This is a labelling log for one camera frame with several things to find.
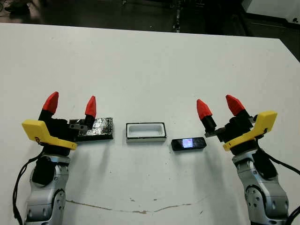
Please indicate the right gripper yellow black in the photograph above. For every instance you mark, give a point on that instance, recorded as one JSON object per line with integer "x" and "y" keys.
{"x": 262, "y": 124}

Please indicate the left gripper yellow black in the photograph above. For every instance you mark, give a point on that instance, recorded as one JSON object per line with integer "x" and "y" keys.
{"x": 35, "y": 129}

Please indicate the glossy black box lid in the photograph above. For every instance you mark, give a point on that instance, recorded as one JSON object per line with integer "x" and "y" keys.
{"x": 100, "y": 129}

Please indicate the small black camera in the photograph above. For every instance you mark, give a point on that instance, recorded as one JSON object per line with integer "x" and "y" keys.
{"x": 187, "y": 143}

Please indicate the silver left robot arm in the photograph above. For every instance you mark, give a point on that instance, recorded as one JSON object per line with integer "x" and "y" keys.
{"x": 47, "y": 199}

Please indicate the white camera box base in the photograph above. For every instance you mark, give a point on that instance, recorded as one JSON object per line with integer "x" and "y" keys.
{"x": 145, "y": 138}

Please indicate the dark metal stand post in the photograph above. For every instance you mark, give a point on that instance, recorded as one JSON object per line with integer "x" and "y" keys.
{"x": 177, "y": 18}

